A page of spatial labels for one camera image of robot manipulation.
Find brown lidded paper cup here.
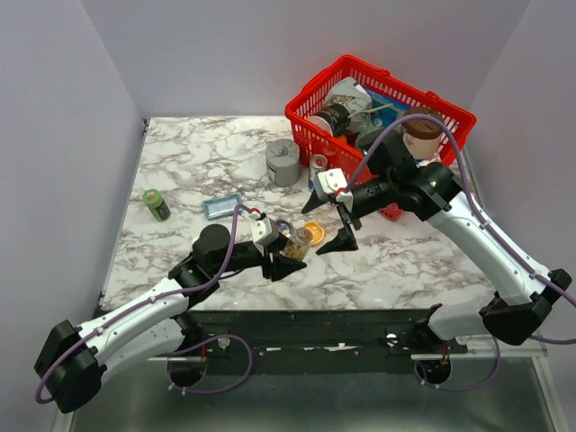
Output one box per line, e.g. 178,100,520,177
401,119,443,161

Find green lidded dark jar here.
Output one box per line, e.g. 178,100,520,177
142,189,171,221

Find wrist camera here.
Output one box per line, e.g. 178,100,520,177
250,217,280,247
314,168,353,204

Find blue box in basket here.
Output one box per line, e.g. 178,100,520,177
366,89,409,129

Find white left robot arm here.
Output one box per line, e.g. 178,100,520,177
33,218,306,413

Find rectangular light blue pill box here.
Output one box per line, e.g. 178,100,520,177
202,193,241,221

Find green speckled ball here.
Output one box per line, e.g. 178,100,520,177
355,128,383,153

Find grey wrapped toilet paper roll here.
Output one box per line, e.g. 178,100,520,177
265,139,300,187

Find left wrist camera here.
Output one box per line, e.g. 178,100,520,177
250,217,280,247

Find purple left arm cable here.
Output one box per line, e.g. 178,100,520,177
34,204,266,404

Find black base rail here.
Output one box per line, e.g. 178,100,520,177
92,308,496,377

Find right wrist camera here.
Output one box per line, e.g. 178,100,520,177
314,168,353,204

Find red plastic shopping basket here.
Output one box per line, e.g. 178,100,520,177
284,55,476,194

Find round dark blue pill container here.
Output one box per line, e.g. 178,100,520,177
275,219,293,238

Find grey patterned snack bag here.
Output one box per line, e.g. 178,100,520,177
323,76,373,133

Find amber pill bottle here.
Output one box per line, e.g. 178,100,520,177
282,228,313,261

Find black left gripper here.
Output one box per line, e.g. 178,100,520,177
211,232,307,283

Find round yellow pill container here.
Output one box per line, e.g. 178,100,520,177
303,221,325,247

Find black cup with white rim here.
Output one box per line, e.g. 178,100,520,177
308,103,350,138

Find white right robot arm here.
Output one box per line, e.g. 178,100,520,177
302,130,572,353

